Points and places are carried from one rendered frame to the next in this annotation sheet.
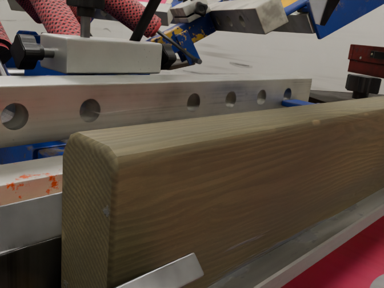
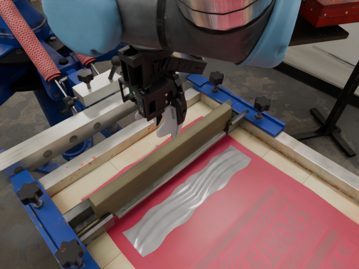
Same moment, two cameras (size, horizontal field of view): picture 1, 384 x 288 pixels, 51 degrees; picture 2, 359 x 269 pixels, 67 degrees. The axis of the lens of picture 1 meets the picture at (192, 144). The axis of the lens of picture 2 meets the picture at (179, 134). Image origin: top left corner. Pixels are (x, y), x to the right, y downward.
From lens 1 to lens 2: 47 cm
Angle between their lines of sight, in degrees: 32
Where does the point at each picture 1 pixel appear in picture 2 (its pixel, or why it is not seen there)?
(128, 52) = (108, 88)
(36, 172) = (84, 161)
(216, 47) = not seen: outside the picture
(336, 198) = (162, 173)
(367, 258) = (180, 177)
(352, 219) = (168, 176)
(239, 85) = not seen: hidden behind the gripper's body
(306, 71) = not seen: outside the picture
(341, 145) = (158, 166)
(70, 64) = (86, 104)
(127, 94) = (109, 114)
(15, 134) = (75, 142)
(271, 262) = (138, 198)
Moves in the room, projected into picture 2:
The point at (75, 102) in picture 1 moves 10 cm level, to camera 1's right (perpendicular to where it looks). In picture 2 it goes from (91, 126) to (130, 127)
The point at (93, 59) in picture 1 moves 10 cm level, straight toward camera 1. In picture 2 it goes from (94, 98) to (93, 124)
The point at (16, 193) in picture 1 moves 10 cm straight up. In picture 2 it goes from (80, 169) to (68, 142)
